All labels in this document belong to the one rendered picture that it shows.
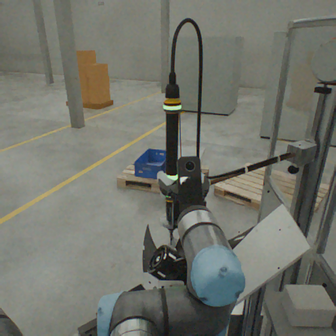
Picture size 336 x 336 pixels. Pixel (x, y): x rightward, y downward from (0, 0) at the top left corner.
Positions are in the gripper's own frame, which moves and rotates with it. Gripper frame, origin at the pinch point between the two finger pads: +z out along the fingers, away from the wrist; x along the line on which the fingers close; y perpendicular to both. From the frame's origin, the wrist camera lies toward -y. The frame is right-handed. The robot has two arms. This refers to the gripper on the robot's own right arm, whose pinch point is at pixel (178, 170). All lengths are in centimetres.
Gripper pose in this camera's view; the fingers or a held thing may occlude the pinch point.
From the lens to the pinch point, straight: 71.4
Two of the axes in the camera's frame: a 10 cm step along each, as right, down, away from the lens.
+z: -1.4, -4.0, 9.0
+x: 9.9, -0.6, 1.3
